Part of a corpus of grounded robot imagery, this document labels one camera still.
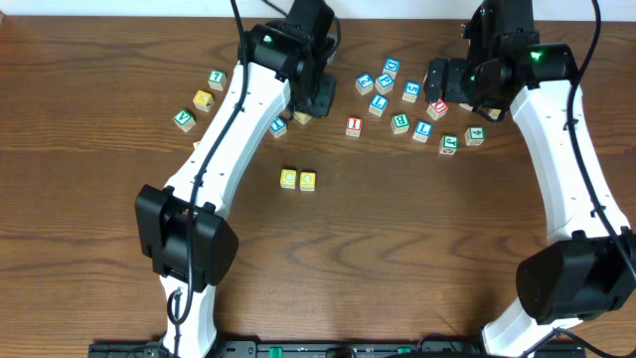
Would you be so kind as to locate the blue block L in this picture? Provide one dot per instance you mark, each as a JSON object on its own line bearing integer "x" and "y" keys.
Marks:
{"x": 422, "y": 131}

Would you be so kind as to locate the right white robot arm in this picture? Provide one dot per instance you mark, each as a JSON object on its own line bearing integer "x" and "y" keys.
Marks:
{"x": 588, "y": 267}

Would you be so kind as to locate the blue block 5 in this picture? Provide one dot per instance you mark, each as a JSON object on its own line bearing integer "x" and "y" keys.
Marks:
{"x": 411, "y": 91}

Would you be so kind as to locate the blue block T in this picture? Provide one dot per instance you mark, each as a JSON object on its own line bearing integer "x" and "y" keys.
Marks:
{"x": 278, "y": 127}

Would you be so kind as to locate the blue block P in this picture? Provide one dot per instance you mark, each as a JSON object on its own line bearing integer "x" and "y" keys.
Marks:
{"x": 384, "y": 83}

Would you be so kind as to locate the blue block D upper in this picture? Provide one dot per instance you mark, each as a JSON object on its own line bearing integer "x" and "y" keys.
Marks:
{"x": 391, "y": 67}

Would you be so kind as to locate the green block B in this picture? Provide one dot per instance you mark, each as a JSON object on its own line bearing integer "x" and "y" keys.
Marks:
{"x": 400, "y": 123}

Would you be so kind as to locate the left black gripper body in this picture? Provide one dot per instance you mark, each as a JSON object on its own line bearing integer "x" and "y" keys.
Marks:
{"x": 319, "y": 99}

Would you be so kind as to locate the green block 7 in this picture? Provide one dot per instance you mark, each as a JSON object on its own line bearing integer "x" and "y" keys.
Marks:
{"x": 217, "y": 80}

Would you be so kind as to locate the green block V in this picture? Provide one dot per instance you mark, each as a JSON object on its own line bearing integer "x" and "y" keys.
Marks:
{"x": 185, "y": 120}

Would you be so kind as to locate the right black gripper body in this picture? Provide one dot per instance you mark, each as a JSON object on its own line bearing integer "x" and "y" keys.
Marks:
{"x": 436, "y": 81}

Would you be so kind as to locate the blue block 2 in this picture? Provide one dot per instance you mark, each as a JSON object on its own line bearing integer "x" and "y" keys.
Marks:
{"x": 364, "y": 83}

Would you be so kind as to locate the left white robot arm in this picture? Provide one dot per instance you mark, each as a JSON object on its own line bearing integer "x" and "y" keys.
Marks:
{"x": 183, "y": 227}

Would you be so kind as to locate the yellow block O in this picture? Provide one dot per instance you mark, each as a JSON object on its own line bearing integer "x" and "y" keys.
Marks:
{"x": 307, "y": 181}

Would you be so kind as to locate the red block U right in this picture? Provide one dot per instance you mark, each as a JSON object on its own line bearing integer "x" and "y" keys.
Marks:
{"x": 437, "y": 109}

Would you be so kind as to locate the green block 4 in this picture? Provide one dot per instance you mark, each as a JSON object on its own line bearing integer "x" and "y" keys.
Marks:
{"x": 474, "y": 135}

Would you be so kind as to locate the yellow block C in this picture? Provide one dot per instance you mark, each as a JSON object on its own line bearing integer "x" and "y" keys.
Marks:
{"x": 288, "y": 178}

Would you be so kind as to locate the yellow block A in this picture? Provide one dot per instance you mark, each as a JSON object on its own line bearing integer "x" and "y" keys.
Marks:
{"x": 203, "y": 100}

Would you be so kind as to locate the red block I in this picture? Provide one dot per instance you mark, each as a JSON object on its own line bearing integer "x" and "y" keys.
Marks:
{"x": 354, "y": 126}

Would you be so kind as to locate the green block J lower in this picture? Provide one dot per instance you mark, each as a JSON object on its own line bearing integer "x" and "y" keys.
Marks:
{"x": 448, "y": 144}

